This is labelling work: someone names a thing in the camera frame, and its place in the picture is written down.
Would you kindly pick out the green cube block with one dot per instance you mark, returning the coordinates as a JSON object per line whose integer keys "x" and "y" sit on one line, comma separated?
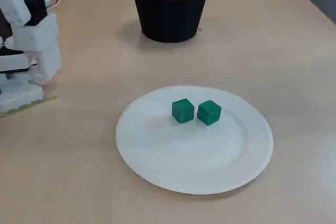
{"x": 183, "y": 111}
{"x": 209, "y": 113}

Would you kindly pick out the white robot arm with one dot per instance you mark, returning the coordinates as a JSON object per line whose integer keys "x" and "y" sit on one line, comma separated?
{"x": 39, "y": 35}

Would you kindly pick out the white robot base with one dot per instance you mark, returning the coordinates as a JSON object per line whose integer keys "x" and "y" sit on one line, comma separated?
{"x": 18, "y": 95}

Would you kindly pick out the black pot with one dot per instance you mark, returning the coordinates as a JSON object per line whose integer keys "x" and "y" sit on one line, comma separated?
{"x": 170, "y": 16}

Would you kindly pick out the white paper plate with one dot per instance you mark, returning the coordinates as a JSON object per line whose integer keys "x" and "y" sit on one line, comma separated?
{"x": 210, "y": 161}

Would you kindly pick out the yellow-green base plate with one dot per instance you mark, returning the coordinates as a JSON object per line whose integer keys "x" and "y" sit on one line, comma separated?
{"x": 48, "y": 98}

